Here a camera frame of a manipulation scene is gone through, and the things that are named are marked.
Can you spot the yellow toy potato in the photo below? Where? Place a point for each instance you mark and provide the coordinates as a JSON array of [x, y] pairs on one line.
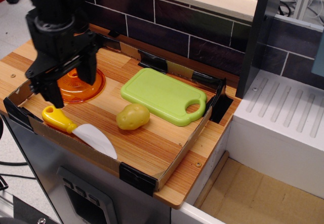
[[132, 117]]

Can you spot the green plastic cutting board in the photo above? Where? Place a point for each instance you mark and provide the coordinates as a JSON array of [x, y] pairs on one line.
[[165, 97]]

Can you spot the dark grey vertical post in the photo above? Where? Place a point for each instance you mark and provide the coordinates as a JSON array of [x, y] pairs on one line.
[[258, 39]]

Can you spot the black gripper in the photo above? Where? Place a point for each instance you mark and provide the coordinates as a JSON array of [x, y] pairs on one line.
[[59, 51]]

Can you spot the white toy sink drainboard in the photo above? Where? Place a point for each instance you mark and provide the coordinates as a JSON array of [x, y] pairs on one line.
[[277, 130]]

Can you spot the cardboard fence with black tape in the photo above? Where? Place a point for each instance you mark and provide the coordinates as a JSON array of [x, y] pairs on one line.
[[174, 155]]

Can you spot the silver toy oven front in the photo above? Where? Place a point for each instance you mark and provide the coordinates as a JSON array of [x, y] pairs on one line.
[[81, 192]]

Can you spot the orange transparent pot lid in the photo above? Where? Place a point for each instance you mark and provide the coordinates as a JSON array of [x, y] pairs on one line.
[[74, 90]]

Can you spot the yellow-handled white toy knife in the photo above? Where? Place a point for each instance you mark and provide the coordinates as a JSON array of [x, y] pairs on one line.
[[86, 132]]

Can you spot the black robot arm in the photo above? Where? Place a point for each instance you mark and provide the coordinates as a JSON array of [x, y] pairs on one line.
[[57, 12]]

